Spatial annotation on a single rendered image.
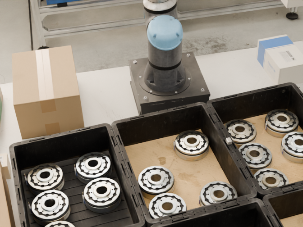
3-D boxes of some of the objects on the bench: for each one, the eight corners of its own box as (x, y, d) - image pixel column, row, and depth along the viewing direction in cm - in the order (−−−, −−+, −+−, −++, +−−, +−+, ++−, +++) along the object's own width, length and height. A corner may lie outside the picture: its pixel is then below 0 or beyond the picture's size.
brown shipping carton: (19, 87, 219) (11, 53, 208) (76, 79, 222) (71, 45, 211) (22, 139, 197) (13, 105, 186) (84, 129, 199) (79, 94, 189)
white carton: (255, 58, 228) (258, 39, 222) (283, 52, 230) (286, 34, 224) (277, 88, 213) (279, 68, 207) (306, 81, 216) (309, 62, 210)
